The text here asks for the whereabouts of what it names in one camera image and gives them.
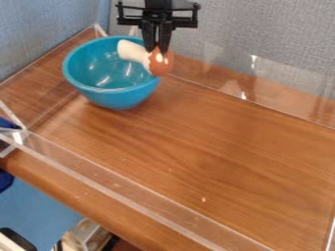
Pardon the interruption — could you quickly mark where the clear acrylic barrier frame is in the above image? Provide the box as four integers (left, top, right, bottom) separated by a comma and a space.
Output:
0, 28, 335, 251

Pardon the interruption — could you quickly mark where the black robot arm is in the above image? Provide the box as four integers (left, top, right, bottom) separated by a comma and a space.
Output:
115, 0, 201, 54

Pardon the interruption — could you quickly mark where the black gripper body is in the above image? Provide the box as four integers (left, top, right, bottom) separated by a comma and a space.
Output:
115, 0, 201, 28

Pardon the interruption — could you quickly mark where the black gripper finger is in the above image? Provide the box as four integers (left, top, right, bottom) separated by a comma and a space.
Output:
141, 20, 157, 52
159, 21, 173, 54

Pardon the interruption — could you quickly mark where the metal bracket under table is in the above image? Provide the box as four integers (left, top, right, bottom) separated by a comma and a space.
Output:
53, 219, 111, 251

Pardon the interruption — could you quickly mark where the dark blue object at edge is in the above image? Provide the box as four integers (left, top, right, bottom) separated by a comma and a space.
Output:
0, 117, 25, 194

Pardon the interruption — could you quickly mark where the black object bottom left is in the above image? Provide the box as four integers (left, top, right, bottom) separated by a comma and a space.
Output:
0, 227, 38, 251

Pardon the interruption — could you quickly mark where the blue plastic bowl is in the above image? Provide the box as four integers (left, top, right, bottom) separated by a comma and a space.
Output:
62, 35, 162, 110

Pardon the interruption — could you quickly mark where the brown toy mushroom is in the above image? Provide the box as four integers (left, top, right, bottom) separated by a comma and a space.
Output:
117, 39, 174, 76

